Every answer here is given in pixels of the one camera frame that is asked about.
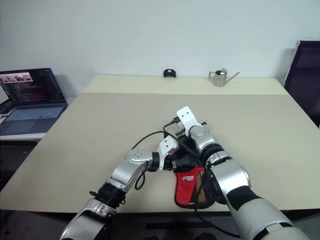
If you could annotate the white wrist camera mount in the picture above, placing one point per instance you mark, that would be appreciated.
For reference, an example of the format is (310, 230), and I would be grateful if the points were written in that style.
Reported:
(165, 147)
(187, 117)

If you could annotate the small black holder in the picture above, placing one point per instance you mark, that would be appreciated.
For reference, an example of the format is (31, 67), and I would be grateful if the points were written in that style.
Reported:
(170, 73)

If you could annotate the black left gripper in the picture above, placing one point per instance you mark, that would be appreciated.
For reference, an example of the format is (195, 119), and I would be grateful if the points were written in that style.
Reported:
(168, 163)

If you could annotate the small black desk device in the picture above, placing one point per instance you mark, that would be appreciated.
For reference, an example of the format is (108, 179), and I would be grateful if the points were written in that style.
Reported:
(5, 108)

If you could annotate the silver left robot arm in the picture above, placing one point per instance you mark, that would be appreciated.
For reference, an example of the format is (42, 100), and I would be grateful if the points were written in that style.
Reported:
(125, 172)

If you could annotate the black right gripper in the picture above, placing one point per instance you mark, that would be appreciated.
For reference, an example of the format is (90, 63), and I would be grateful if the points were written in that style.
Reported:
(180, 131)

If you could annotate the black and red paddle case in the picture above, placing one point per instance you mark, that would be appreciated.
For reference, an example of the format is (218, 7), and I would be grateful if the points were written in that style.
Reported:
(187, 187)

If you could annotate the steel watering can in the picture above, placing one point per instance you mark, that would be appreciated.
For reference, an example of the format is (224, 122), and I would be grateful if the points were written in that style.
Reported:
(220, 78)

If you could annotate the open blue laptop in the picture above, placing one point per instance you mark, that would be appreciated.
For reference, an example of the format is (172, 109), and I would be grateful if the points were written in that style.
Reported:
(35, 100)

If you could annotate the black office chair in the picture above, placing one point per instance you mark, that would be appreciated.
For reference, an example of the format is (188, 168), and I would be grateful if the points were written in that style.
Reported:
(305, 82)

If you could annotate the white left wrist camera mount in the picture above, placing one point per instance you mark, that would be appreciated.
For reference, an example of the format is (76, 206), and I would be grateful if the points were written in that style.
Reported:
(165, 147)

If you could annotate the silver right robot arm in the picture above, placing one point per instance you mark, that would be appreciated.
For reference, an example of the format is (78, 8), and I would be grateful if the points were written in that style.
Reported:
(230, 180)

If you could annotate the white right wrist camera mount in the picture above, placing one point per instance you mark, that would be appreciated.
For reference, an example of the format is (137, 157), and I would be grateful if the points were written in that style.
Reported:
(187, 117)

